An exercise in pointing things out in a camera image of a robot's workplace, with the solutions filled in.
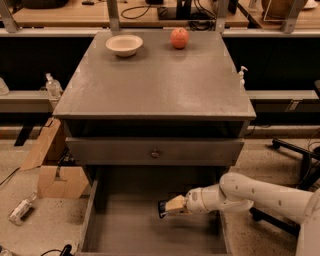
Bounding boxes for white paper bowl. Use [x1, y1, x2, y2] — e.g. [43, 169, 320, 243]
[106, 35, 143, 57]

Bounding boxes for red apple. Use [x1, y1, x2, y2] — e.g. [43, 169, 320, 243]
[170, 28, 189, 49]

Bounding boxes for open grey middle drawer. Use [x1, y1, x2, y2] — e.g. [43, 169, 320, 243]
[77, 166, 231, 256]

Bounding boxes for black object bottom edge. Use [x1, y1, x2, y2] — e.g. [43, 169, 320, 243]
[59, 244, 73, 256]

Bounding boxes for clear sanitizer bottle left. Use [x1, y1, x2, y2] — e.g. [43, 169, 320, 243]
[46, 73, 63, 98]

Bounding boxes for closed grey top drawer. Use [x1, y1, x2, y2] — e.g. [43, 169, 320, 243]
[66, 137, 244, 167]

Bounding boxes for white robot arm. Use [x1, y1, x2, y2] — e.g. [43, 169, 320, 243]
[158, 173, 320, 256]

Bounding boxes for black chair base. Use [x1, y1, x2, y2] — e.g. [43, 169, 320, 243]
[249, 137, 320, 238]

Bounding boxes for round metal drawer knob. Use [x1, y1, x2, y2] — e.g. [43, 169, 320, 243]
[150, 149, 160, 158]

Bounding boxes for white pump bottle right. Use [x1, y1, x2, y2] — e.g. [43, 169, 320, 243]
[238, 66, 248, 86]

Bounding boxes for wooden background desk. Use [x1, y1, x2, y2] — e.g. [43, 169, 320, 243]
[9, 0, 250, 28]

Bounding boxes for plastic bottle on floor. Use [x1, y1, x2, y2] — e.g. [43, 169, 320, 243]
[8, 192, 38, 225]

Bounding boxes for brown cardboard box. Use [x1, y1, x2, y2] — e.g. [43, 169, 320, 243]
[20, 118, 89, 199]

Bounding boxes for grey drawer cabinet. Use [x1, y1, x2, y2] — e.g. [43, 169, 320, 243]
[52, 29, 257, 256]

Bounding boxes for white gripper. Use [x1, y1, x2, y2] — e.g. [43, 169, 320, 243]
[165, 185, 223, 216]

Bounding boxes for black cable on desk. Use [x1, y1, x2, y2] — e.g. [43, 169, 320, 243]
[120, 4, 152, 20]

